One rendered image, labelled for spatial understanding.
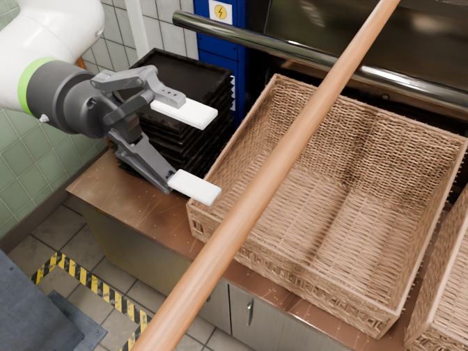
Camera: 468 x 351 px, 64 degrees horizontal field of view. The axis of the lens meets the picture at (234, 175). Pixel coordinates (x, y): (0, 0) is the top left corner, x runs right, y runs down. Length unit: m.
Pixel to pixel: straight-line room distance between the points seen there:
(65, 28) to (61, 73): 0.11
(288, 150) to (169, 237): 0.72
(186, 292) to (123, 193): 0.92
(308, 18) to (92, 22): 0.60
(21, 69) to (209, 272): 0.39
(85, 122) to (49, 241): 1.48
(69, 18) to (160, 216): 0.67
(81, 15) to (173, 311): 0.48
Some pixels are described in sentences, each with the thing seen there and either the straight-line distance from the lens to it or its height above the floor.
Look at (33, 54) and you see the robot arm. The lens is 0.62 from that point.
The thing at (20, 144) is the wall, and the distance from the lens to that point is 1.80.
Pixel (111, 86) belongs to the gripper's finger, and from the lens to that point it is 0.47.
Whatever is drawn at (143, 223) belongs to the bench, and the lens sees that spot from 1.16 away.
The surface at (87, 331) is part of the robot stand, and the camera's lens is 1.70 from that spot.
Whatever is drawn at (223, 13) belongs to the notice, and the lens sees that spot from 1.17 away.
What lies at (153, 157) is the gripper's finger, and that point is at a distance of 0.54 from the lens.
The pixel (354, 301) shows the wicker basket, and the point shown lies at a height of 0.69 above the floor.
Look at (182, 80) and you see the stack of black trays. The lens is 1.12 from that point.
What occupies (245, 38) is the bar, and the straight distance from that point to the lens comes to 0.71.
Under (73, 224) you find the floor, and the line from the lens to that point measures 1.98.
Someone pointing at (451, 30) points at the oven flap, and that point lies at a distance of 1.03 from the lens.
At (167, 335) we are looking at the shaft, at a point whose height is 1.20.
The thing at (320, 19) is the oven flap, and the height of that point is 1.03.
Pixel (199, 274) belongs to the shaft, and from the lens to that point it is 0.35.
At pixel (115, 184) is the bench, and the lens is 1.27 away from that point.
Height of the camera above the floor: 1.52
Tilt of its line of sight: 50 degrees down
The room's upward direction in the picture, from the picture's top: 2 degrees counter-clockwise
